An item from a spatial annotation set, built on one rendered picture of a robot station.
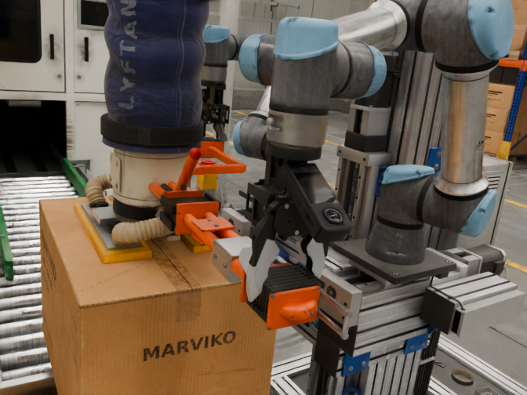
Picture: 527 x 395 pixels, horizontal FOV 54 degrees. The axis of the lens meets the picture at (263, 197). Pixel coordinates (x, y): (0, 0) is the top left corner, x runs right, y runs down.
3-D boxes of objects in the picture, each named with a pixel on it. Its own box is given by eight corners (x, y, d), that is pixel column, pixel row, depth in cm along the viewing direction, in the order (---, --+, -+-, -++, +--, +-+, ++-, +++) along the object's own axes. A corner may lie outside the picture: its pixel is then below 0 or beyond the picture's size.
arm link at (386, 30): (394, -15, 108) (229, 23, 77) (445, -14, 102) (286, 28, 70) (392, 41, 114) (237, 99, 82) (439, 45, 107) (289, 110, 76)
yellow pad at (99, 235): (73, 210, 130) (73, 191, 129) (113, 208, 135) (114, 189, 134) (103, 265, 102) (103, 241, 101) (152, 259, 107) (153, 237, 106)
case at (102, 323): (42, 331, 148) (38, 198, 136) (176, 309, 167) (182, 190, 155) (81, 494, 98) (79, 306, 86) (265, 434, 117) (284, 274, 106)
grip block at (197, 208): (158, 220, 101) (158, 191, 99) (204, 216, 106) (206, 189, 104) (172, 235, 94) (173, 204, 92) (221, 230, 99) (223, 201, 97)
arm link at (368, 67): (330, 40, 79) (285, 33, 70) (397, 45, 72) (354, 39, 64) (323, 92, 81) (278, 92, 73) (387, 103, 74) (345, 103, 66)
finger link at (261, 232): (266, 268, 69) (294, 209, 68) (273, 273, 67) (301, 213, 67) (238, 259, 66) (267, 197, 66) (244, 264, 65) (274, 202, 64)
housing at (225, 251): (208, 265, 83) (211, 239, 82) (246, 259, 87) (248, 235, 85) (227, 284, 78) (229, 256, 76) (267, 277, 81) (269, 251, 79)
